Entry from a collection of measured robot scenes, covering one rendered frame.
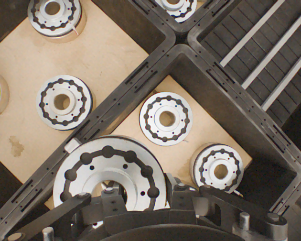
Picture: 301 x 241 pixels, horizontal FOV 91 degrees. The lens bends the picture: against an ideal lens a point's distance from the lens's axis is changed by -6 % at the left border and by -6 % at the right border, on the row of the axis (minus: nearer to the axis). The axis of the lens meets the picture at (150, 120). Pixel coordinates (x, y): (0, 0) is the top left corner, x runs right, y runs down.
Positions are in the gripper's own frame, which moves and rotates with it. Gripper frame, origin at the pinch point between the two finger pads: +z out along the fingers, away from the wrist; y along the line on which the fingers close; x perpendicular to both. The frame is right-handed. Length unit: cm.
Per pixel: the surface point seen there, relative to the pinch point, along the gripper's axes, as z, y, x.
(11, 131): 17.2, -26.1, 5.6
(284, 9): 17, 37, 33
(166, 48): 7.1, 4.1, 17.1
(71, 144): 6.0, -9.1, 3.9
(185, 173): 17.2, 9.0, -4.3
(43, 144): 17.2, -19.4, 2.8
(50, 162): 7.2, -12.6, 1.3
